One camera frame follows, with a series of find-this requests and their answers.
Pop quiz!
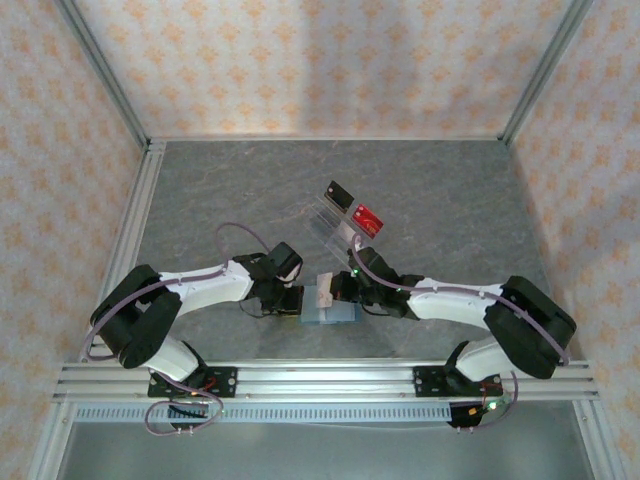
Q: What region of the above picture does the blue card holder wallet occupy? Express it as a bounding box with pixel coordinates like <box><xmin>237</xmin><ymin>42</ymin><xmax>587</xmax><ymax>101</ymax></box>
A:
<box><xmin>298</xmin><ymin>284</ymin><xmax>365</xmax><ymax>327</ymax></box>

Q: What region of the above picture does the clear acrylic card stand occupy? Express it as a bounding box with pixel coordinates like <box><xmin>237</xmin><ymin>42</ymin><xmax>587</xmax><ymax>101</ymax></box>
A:
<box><xmin>305</xmin><ymin>195</ymin><xmax>374</xmax><ymax>262</ymax></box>

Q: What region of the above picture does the red credit card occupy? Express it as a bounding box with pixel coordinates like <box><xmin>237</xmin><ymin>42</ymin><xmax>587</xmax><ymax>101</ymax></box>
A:
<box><xmin>348</xmin><ymin>203</ymin><xmax>385</xmax><ymax>238</ymax></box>

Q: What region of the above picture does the black credit card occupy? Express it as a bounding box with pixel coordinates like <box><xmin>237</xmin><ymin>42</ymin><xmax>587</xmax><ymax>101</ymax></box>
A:
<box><xmin>323</xmin><ymin>180</ymin><xmax>357</xmax><ymax>211</ymax></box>

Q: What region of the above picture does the black base controller board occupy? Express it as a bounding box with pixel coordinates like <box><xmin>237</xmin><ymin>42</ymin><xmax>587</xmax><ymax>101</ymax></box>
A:
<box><xmin>167</xmin><ymin>399</ymin><xmax>211</xmax><ymax>432</ymax></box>
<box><xmin>448</xmin><ymin>397</ymin><xmax>511</xmax><ymax>432</ymax></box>

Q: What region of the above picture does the grey sheet metal panel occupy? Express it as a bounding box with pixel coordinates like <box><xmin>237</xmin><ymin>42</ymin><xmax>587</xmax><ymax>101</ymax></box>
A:
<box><xmin>59</xmin><ymin>422</ymin><xmax>596</xmax><ymax>480</ymax></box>

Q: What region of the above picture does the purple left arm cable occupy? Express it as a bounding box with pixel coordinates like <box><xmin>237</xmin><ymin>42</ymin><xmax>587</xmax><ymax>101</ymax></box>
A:
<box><xmin>83</xmin><ymin>223</ymin><xmax>274</xmax><ymax>437</ymax></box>

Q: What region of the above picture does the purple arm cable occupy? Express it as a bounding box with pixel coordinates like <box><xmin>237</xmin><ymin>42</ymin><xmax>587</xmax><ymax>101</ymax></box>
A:
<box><xmin>349</xmin><ymin>234</ymin><xmax>571</xmax><ymax>435</ymax></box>
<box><xmin>83</xmin><ymin>223</ymin><xmax>274</xmax><ymax>437</ymax></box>

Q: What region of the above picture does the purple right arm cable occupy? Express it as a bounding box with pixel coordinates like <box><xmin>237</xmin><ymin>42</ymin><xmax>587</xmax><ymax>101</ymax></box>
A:
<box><xmin>349</xmin><ymin>234</ymin><xmax>571</xmax><ymax>435</ymax></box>

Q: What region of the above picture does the wide aluminium frame rail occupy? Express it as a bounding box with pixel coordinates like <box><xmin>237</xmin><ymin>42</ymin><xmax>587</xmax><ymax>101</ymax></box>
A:
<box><xmin>52</xmin><ymin>359</ymin><xmax>600</xmax><ymax>402</ymax></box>

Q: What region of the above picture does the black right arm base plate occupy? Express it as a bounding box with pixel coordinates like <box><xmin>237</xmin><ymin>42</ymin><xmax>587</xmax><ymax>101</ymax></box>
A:
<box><xmin>412</xmin><ymin>363</ymin><xmax>503</xmax><ymax>400</ymax></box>

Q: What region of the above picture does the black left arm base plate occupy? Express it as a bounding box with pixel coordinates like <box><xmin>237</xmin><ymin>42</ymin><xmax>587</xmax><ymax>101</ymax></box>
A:
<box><xmin>147</xmin><ymin>366</ymin><xmax>239</xmax><ymax>400</ymax></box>

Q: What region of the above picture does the slotted grey cable duct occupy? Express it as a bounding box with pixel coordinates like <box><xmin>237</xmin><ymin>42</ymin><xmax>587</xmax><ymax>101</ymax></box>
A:
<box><xmin>74</xmin><ymin>404</ymin><xmax>454</xmax><ymax>425</ymax></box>

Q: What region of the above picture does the thin aluminium table edge rail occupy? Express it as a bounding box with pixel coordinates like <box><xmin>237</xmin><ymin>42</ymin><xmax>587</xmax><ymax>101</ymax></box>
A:
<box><xmin>149</xmin><ymin>132</ymin><xmax>507</xmax><ymax>143</ymax></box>

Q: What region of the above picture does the aluminium side frame rail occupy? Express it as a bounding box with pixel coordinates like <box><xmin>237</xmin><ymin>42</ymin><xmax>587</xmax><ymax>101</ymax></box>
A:
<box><xmin>79</xmin><ymin>139</ymin><xmax>167</xmax><ymax>362</ymax></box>

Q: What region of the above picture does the aluminium frame leg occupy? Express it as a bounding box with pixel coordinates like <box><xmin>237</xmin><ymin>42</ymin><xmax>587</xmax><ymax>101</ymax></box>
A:
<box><xmin>27</xmin><ymin>399</ymin><xmax>76</xmax><ymax>480</ymax></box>
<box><xmin>572</xmin><ymin>398</ymin><xmax>619</xmax><ymax>480</ymax></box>

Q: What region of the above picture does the aluminium frame post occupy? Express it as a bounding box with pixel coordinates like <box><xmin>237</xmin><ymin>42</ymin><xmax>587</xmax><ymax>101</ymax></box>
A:
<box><xmin>53</xmin><ymin>0</ymin><xmax>152</xmax><ymax>147</ymax></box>
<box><xmin>499</xmin><ymin>0</ymin><xmax>596</xmax><ymax>146</ymax></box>

